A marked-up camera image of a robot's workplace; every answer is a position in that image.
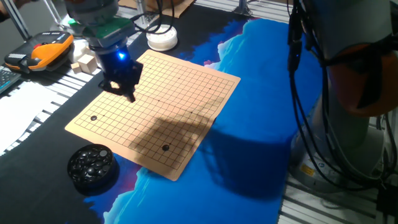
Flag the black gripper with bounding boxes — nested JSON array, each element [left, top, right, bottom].
[[95, 42, 144, 103]]

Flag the tan go board with grid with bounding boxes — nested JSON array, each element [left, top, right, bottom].
[[64, 49, 242, 182]]

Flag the large wooden block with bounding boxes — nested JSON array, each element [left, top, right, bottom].
[[77, 54, 98, 75]]

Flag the green wrist mounting plate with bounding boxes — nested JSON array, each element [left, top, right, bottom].
[[67, 17, 137, 48]]

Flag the white block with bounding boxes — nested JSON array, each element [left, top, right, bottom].
[[67, 39, 94, 65]]

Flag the white round stone bowl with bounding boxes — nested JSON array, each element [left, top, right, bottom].
[[146, 24, 178, 52]]

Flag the orange and black teach pendant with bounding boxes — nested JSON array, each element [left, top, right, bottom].
[[4, 30, 75, 74]]

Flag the black round stone bowl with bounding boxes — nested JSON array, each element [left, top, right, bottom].
[[67, 143, 119, 191]]

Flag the flat cardboard sheet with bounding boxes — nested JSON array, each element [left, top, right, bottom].
[[118, 0, 196, 19]]

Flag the thin aluminium strut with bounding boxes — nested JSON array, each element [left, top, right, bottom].
[[42, 0, 65, 30]]

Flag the white paper sheet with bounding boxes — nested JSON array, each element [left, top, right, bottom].
[[0, 80, 62, 156]]

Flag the blue and black landscape mat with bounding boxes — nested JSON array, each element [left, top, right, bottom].
[[0, 3, 324, 224]]

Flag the aluminium frame post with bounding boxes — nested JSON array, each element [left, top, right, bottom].
[[133, 0, 150, 27], [231, 0, 253, 17]]

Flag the aluminium frame strut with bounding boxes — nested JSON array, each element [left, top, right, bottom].
[[0, 0, 32, 42]]

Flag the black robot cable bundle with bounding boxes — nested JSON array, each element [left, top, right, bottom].
[[129, 0, 398, 194]]

